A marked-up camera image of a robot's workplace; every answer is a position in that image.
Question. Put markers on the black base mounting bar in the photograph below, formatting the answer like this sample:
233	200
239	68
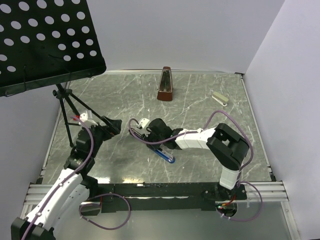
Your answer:
116	197

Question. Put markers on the brown wooden metronome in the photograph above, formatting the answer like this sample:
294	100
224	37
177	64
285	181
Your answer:
165	90

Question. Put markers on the black music stand tripod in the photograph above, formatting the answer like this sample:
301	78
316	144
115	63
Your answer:
63	95

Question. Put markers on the aluminium frame rail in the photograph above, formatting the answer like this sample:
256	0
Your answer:
269	191

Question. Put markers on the black perforated music stand desk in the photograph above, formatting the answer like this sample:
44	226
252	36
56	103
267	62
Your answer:
46	42

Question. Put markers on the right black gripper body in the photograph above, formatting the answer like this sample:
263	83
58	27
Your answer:
150	137

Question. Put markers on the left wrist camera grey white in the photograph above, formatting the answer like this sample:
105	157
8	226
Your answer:
87	118

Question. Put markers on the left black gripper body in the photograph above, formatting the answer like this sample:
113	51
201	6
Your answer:
101	134

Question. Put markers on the small beige white stapler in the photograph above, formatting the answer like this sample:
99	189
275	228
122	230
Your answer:
221	99

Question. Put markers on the blue metal stapler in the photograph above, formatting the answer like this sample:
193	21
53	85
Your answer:
162	153

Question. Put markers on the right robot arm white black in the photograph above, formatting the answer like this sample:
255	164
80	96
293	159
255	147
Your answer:
229	147

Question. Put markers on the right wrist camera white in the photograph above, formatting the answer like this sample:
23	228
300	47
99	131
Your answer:
143	123

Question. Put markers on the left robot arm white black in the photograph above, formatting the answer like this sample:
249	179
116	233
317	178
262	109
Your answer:
73	185

